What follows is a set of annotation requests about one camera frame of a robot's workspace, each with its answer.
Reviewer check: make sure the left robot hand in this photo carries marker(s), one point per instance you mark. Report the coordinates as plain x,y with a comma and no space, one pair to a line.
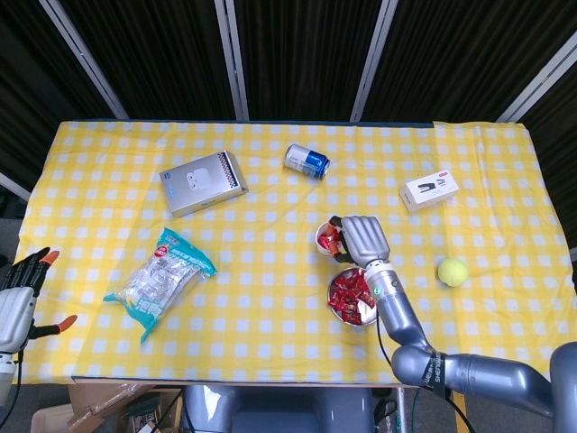
13,311

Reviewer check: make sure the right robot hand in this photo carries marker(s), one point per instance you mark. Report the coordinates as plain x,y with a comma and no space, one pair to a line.
365,239

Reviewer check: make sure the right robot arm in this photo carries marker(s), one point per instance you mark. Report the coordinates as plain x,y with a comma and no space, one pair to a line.
401,315

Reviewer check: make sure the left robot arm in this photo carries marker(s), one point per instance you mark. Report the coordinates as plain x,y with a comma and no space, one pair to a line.
5,374

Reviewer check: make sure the white paper cup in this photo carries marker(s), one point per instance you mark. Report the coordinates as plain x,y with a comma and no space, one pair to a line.
325,252

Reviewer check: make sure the metal bowl of red candies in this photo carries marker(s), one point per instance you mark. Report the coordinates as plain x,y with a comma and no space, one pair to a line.
339,276

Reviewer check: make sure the white stapler box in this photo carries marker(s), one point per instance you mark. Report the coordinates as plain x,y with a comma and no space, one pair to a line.
428,191

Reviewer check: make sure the yellow tennis ball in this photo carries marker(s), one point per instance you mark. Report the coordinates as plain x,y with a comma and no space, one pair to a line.
453,272

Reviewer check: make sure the blue beverage can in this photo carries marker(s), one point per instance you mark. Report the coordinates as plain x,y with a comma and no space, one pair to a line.
306,161

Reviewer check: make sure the yellow checkered tablecloth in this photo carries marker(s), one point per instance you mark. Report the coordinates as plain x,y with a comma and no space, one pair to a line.
270,293

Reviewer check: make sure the brown cardboard box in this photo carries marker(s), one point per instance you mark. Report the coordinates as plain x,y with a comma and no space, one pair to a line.
94,401

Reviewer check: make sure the teal snack bag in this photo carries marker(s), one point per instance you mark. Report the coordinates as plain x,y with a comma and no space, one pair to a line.
162,279

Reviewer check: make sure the silver earbuds box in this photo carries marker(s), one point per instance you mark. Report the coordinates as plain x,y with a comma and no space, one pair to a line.
198,185

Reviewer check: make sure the metal table leg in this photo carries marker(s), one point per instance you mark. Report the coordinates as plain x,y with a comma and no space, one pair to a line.
402,415

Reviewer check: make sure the grey robot torso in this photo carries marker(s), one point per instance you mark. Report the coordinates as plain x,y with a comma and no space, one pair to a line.
279,410

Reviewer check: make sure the white partition post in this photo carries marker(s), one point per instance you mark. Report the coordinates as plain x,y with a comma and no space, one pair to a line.
233,58
13,185
374,58
85,58
541,85

